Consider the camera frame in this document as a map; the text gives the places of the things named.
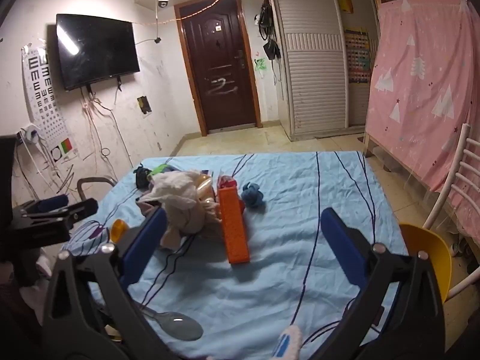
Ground metal spoon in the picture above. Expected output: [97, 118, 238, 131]
[133, 300, 204, 342]

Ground grey metal chair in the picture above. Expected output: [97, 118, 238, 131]
[77, 177, 116, 203]

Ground colourful chart poster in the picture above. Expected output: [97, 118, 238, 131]
[344, 27, 373, 84]

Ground orange string light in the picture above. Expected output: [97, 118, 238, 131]
[129, 0, 237, 27]

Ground large black hanging bag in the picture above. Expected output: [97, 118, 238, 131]
[259, 0, 276, 40]

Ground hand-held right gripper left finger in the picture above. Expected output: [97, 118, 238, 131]
[41, 206, 169, 360]

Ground black wall television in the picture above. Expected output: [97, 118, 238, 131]
[56, 13, 141, 91]

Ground small orange cup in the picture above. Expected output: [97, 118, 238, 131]
[111, 219, 130, 244]

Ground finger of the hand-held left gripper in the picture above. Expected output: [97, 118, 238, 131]
[20, 198, 99, 233]
[13, 194, 70, 218]

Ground beige plush toy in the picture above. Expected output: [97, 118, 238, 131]
[136, 170, 222, 250]

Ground pink tree print curtain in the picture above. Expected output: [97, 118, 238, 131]
[365, 0, 480, 244]

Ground small blue plush toy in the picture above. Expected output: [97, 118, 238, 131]
[240, 182, 266, 208]

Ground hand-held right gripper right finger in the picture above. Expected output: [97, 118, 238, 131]
[320, 206, 447, 360]

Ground orange box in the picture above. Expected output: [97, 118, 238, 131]
[218, 185, 251, 265]

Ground dark brown door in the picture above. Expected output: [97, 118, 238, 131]
[175, 0, 262, 137]

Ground white eye chart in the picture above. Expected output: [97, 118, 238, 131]
[20, 47, 79, 164]

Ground light blue striped sheet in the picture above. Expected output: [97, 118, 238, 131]
[62, 151, 409, 360]

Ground white power adapter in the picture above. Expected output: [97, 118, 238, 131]
[17, 125, 42, 147]

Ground white wall cables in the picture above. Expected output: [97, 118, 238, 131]
[80, 90, 132, 181]

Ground small black hanging bag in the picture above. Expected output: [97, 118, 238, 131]
[263, 39, 282, 61]

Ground white cloth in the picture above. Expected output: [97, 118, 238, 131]
[22, 251, 53, 297]

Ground white louvered wardrobe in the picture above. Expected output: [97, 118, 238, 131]
[267, 0, 381, 141]

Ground small black toy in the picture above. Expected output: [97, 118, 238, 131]
[135, 165, 151, 189]

